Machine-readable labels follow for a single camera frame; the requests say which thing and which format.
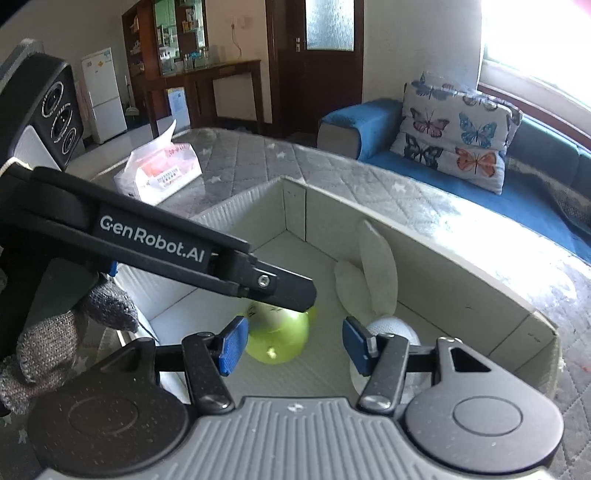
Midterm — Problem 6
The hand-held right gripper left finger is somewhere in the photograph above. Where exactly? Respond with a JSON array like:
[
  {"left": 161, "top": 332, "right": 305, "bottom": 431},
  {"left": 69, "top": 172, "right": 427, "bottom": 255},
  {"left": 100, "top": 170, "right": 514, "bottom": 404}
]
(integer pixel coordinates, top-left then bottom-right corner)
[{"left": 99, "top": 316, "right": 250, "bottom": 414}]

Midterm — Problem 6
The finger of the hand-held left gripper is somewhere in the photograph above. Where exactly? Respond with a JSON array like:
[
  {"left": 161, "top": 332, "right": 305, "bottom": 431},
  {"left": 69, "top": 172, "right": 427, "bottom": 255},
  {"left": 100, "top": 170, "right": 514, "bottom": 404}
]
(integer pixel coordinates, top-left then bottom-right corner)
[{"left": 210, "top": 251, "right": 318, "bottom": 312}]

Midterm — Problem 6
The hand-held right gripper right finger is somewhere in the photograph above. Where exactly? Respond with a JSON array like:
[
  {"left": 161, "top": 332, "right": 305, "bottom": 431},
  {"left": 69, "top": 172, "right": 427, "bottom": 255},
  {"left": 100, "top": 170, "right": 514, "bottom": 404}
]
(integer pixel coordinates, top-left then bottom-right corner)
[{"left": 342, "top": 318, "right": 499, "bottom": 414}]

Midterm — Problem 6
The green round toy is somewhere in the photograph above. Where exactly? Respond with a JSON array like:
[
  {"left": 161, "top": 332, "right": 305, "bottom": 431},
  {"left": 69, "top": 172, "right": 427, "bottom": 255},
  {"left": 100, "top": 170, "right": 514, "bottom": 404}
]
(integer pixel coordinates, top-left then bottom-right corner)
[{"left": 245, "top": 302, "right": 319, "bottom": 366}]

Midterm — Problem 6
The grey cardboard box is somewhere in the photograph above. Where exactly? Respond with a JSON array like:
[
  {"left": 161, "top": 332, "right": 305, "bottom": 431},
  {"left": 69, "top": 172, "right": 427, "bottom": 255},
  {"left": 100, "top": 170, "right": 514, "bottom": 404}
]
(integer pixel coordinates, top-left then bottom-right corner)
[{"left": 115, "top": 176, "right": 560, "bottom": 407}]

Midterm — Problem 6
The grey quilted desktop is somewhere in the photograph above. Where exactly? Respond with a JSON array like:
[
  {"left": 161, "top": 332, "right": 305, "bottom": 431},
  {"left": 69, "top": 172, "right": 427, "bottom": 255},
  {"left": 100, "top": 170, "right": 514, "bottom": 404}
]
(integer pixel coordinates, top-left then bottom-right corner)
[{"left": 0, "top": 127, "right": 591, "bottom": 480}]

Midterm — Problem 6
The person's left hand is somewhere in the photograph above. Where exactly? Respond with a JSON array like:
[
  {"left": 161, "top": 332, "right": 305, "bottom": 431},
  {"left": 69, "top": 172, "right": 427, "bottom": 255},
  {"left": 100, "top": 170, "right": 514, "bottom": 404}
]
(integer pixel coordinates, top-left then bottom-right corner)
[{"left": 0, "top": 278, "right": 139, "bottom": 417}]

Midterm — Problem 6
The white tissue pack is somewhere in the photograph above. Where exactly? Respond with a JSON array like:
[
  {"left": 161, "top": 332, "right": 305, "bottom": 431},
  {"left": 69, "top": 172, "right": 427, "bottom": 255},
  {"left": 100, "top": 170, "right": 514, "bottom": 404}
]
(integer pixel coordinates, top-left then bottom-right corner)
[{"left": 113, "top": 119, "right": 202, "bottom": 206}]

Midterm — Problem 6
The white plush toy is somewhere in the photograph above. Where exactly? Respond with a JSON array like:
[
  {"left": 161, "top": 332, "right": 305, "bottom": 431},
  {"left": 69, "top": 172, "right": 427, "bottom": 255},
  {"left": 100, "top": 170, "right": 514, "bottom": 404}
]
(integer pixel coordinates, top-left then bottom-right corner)
[{"left": 335, "top": 219, "right": 422, "bottom": 402}]

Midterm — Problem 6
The blue white board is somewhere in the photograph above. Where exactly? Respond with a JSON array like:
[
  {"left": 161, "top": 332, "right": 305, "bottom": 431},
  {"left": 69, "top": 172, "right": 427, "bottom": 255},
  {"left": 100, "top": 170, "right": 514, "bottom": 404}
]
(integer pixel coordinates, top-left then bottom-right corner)
[{"left": 166, "top": 87, "right": 191, "bottom": 134}]

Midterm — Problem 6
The white refrigerator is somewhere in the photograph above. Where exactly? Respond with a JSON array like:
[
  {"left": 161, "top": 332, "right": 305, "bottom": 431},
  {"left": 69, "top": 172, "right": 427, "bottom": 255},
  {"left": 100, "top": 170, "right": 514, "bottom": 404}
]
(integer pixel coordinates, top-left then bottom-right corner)
[{"left": 81, "top": 47, "right": 129, "bottom": 145}]

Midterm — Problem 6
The wooden counter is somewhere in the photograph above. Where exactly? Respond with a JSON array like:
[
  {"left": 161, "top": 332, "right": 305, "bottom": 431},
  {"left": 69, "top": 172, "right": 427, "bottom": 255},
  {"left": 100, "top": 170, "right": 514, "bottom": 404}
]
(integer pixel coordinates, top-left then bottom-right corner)
[{"left": 141, "top": 59, "right": 266, "bottom": 139}]

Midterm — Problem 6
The blue sofa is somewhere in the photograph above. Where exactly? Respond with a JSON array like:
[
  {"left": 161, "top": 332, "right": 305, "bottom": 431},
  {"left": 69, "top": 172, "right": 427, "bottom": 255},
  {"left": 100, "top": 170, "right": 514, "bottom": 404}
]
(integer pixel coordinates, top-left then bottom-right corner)
[{"left": 318, "top": 98, "right": 591, "bottom": 266}]

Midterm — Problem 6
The wooden display cabinet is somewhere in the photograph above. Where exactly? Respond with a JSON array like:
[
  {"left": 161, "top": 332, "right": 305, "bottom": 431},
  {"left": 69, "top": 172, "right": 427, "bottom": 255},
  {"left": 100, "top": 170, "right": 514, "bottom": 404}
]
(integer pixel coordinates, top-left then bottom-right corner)
[{"left": 121, "top": 0, "right": 209, "bottom": 78}]

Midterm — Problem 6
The dark wooden door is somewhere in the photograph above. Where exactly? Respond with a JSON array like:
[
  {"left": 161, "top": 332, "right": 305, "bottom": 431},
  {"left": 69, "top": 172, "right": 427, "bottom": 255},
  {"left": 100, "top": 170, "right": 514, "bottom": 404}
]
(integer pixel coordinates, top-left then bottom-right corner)
[{"left": 265, "top": 0, "right": 365, "bottom": 139}]

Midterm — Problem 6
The butterfly print pillow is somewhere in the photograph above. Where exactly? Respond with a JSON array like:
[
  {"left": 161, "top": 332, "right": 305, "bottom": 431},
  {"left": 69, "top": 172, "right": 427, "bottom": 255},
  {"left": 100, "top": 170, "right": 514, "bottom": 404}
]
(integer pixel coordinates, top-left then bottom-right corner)
[{"left": 390, "top": 71, "right": 525, "bottom": 195}]

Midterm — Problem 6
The window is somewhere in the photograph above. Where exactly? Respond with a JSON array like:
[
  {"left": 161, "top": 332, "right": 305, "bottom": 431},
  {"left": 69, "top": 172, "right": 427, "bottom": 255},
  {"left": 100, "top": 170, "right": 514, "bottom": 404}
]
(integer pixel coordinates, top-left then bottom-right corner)
[{"left": 478, "top": 0, "right": 591, "bottom": 114}]

